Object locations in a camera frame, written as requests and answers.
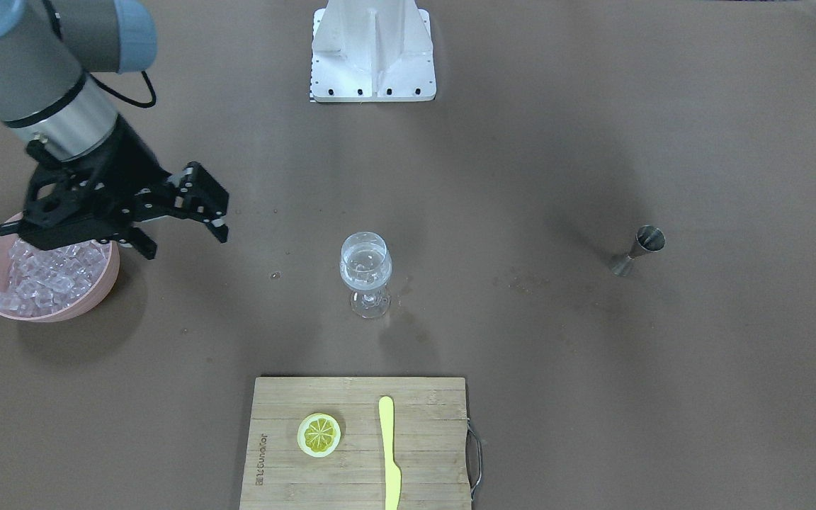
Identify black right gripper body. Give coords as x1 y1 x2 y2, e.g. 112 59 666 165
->
72 115 171 220

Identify single clear ice cube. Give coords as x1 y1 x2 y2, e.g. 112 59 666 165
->
349 259 380 281

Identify steel double jigger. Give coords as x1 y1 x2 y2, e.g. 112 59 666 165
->
608 224 666 277

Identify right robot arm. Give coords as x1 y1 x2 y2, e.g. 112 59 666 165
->
0 1 230 259

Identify clear ice cubes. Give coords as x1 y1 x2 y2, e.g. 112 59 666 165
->
0 238 111 317

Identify clear wine glass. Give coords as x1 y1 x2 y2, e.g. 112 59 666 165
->
339 232 392 319

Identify pink bowl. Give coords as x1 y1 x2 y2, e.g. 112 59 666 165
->
0 234 120 323

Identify yellow lemon half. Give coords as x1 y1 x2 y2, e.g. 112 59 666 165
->
297 413 342 458

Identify bamboo cutting board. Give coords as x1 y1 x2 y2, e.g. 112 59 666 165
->
239 375 478 509

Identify yellow plastic knife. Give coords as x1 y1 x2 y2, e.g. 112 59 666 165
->
378 396 402 510

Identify brown table mat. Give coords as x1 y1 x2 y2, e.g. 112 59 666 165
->
0 1 816 509

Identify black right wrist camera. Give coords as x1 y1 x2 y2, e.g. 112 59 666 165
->
17 137 122 251

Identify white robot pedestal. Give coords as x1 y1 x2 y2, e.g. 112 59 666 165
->
309 1 437 103

